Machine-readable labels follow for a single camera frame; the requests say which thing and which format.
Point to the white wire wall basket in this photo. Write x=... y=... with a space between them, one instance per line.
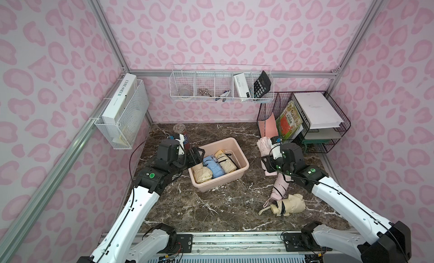
x=215 y=82

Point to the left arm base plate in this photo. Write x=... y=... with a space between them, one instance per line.
x=181 y=241

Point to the cream umbrella right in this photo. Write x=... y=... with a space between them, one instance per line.
x=293 y=204

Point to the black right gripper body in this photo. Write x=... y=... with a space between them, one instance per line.
x=271 y=162

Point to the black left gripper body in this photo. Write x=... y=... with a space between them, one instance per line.
x=193 y=156

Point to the colored pencil tube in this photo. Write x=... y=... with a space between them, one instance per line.
x=180 y=128

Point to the black wire desk organizer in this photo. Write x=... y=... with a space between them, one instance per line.
x=279 y=103

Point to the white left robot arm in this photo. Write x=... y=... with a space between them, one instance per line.
x=117 y=246

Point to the pale pink umbrella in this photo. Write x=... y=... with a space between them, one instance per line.
x=264 y=145

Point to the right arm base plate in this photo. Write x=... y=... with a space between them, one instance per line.
x=296 y=242

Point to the pink plastic storage box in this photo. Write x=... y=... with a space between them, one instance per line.
x=231 y=145

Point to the white small box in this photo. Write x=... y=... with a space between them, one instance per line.
x=241 y=86

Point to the black calculator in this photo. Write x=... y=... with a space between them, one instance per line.
x=261 y=86

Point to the beige umbrella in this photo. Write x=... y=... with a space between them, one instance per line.
x=201 y=173

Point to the white paper stack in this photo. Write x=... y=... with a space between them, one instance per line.
x=318 y=110

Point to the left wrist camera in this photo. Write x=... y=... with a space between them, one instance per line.
x=184 y=143

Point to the pink folder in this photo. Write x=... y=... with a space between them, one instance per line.
x=270 y=127

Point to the green red book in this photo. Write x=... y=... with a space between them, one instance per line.
x=290 y=122

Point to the white mesh side basket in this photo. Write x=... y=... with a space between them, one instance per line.
x=122 y=134

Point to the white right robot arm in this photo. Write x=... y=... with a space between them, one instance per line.
x=377 y=240

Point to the white long box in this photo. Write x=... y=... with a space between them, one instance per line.
x=118 y=103

